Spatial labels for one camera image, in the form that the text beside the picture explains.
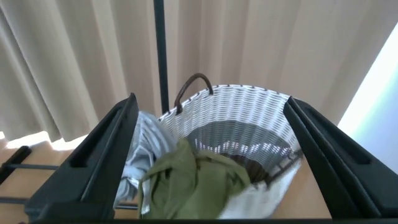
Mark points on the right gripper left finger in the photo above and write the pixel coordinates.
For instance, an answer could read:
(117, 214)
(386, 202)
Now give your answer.
(102, 174)

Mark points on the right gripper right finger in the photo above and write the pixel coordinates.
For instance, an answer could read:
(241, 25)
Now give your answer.
(323, 161)

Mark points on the green printed t-shirt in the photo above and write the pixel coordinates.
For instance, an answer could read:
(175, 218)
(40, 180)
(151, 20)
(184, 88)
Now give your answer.
(186, 186)

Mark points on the white laundry basket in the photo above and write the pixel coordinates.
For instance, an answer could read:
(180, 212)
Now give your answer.
(236, 105)

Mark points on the black clothes rack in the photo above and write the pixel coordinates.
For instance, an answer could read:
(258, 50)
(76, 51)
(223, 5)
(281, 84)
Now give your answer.
(161, 56)

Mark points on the pale grey shorts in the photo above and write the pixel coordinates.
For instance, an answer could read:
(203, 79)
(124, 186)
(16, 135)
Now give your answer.
(146, 146)

